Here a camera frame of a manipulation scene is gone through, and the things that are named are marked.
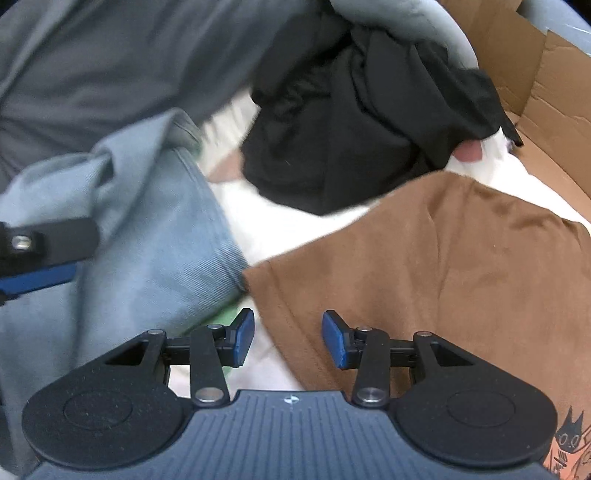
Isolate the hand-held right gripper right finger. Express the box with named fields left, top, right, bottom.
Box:
left=322, top=310, right=474, bottom=408

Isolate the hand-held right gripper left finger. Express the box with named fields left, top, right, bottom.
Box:
left=105, top=308, right=256, bottom=408

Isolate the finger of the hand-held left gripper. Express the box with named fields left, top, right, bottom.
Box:
left=0, top=217, right=100, bottom=305

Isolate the brown t-shirt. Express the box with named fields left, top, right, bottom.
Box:
left=242, top=172, right=591, bottom=480

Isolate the light blue garment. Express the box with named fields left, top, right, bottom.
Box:
left=0, top=108, right=251, bottom=464

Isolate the bear print bedsheet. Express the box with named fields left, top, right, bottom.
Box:
left=166, top=92, right=591, bottom=402

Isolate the dark grey pillow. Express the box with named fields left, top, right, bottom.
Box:
left=0, top=0, right=326, bottom=185

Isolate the black crumpled garment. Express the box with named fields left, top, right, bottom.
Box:
left=240, top=9, right=525, bottom=216

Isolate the brown cardboard sheet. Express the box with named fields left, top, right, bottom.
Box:
left=436, top=0, right=591, bottom=217

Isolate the grey plastic-wrapped furniture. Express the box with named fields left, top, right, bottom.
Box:
left=522, top=0, right=591, bottom=42

